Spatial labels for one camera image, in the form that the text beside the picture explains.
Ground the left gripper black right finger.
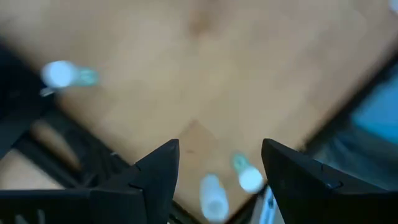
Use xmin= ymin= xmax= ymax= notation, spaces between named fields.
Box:
xmin=261 ymin=138 xmax=398 ymax=224

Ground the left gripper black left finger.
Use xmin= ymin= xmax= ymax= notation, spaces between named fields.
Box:
xmin=0 ymin=138 xmax=181 ymax=224

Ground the teal medicine bottle white cap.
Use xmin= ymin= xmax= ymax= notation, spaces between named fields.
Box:
xmin=40 ymin=60 xmax=101 ymax=90
xmin=230 ymin=151 xmax=265 ymax=195

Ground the silver aluminium bracket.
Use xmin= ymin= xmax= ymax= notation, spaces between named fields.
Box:
xmin=253 ymin=185 xmax=282 ymax=224

